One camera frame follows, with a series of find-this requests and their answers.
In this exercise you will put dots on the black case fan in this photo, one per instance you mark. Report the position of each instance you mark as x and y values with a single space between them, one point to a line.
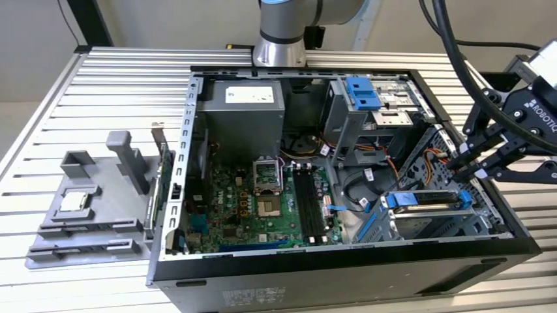
201 169

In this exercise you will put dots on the round black speaker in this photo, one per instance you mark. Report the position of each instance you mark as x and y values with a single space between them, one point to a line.
306 143

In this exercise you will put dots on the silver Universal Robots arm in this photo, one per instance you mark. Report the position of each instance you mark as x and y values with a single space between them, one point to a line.
278 42

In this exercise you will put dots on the grey power supply unit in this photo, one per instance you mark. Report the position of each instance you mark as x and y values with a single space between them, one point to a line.
239 130

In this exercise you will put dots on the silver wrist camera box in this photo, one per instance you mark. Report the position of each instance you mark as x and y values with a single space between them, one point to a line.
545 55

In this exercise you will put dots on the grey metal disk bay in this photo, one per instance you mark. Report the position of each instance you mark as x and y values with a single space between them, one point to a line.
434 213

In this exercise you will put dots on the black open PC case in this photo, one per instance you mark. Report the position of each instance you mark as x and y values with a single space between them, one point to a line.
348 283

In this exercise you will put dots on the grey metal drive cage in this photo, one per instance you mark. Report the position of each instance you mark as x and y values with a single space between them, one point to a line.
340 130

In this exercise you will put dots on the CPU socket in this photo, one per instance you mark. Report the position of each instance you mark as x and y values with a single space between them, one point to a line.
269 207

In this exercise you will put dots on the yellow tipped black plug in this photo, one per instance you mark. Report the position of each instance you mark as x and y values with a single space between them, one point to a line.
238 46

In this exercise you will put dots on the hard disk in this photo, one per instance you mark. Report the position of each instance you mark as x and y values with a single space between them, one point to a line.
402 199

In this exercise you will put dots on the silver CPU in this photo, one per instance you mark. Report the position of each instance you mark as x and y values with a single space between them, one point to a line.
75 202

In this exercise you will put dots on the black RAM slot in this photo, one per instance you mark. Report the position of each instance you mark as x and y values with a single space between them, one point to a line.
306 202
317 202
300 202
312 202

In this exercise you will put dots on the blue plastic drive latch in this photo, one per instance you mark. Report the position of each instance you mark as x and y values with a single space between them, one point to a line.
361 94

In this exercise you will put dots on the black vertical post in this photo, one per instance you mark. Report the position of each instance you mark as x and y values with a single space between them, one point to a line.
95 23

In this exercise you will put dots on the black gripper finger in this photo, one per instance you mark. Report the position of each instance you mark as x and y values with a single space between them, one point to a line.
535 172
483 111

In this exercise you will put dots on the metal locking lever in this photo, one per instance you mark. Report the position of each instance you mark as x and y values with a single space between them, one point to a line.
284 177

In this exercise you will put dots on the blue expansion slot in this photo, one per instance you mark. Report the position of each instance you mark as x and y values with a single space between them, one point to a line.
253 246

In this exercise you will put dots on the green graphics card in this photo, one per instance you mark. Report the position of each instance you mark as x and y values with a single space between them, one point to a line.
165 169

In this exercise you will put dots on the grey parts rack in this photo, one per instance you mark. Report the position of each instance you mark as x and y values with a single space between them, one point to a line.
109 202

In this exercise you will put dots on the green motherboard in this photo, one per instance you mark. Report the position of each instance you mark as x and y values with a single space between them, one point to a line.
270 228

